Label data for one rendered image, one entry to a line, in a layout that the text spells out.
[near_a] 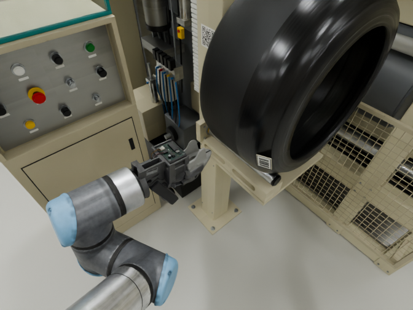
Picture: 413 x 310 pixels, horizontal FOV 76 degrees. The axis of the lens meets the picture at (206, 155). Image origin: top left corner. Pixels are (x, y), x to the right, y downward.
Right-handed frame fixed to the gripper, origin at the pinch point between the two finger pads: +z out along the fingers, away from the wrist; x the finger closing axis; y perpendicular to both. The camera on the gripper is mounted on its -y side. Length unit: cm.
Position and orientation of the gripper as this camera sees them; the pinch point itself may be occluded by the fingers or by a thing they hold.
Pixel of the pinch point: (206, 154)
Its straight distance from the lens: 68.4
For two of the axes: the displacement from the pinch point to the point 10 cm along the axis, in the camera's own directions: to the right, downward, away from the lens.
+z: 7.6, -3.9, 5.1
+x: -6.4, -5.8, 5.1
